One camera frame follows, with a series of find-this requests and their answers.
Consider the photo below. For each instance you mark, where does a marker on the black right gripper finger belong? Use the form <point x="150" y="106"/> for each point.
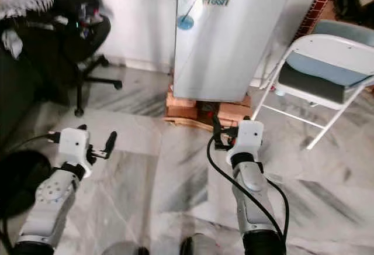
<point x="241" y="122"/>
<point x="217" y="127"/>

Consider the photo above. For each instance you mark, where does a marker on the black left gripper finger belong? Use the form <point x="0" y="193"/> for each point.
<point x="82" y="127"/>
<point x="111" y="142"/>

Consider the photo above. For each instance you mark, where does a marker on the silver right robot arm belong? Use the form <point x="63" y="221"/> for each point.
<point x="254" y="202"/>

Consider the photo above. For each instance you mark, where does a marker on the red brick fridge stand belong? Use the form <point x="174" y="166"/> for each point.
<point x="178" y="112"/>

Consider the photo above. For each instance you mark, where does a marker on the silver single door fridge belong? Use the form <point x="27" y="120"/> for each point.
<point x="222" y="62"/>

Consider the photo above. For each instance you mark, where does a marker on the silver fridge door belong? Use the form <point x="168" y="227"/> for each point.
<point x="234" y="33"/>

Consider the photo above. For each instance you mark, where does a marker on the dark sofa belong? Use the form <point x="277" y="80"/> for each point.
<point x="13" y="97"/>

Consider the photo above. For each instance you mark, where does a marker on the black round floor object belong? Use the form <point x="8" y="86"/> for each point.
<point x="23" y="185"/>

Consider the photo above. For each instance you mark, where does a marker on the black office chair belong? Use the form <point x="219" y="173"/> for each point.
<point x="87" y="38"/>

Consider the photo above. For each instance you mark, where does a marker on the white crumpled cloth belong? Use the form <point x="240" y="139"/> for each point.
<point x="13" y="43"/>

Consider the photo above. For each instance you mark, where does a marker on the grey right robot leg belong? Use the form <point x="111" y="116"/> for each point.
<point x="201" y="246"/>

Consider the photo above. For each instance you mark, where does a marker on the white folding chair blue seat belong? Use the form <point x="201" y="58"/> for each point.
<point x="321" y="44"/>

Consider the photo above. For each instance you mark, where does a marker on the black bag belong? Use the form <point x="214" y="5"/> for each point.
<point x="353" y="3"/>

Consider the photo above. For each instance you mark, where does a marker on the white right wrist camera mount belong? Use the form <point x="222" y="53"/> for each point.
<point x="246" y="139"/>

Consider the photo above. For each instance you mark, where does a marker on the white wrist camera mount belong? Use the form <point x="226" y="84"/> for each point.
<point x="76" y="150"/>
<point x="246" y="139"/>

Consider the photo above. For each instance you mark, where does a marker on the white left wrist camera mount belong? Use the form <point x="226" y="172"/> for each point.
<point x="76" y="150"/>

